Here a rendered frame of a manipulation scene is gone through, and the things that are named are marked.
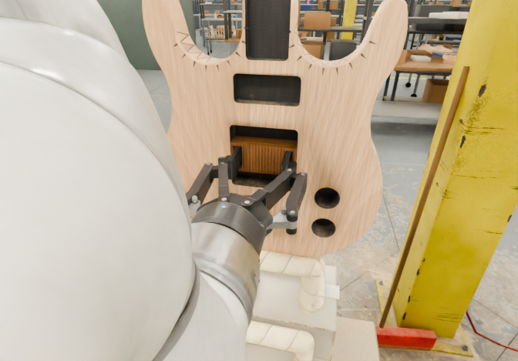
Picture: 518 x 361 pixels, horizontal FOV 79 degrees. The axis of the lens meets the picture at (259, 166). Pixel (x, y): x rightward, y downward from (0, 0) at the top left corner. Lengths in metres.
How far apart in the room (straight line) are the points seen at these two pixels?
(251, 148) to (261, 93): 0.08
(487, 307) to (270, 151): 2.07
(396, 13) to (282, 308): 0.49
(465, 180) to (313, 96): 1.10
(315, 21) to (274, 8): 4.56
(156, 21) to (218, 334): 0.39
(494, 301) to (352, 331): 1.71
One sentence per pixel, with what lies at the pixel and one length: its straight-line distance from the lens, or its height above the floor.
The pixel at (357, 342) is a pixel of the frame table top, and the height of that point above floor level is 0.93.
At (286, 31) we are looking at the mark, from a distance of 0.42.
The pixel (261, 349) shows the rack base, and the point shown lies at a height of 1.02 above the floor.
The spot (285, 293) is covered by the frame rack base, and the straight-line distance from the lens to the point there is 0.64.
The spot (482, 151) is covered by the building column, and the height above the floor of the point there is 1.09.
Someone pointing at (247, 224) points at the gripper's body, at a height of 1.41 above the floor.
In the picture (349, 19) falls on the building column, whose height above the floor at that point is 1.06.
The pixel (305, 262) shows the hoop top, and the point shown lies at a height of 1.21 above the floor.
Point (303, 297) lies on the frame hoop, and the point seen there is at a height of 1.14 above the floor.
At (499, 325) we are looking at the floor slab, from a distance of 2.34.
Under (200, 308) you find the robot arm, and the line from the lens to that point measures 0.17.
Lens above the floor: 1.59
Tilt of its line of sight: 28 degrees down
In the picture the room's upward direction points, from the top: straight up
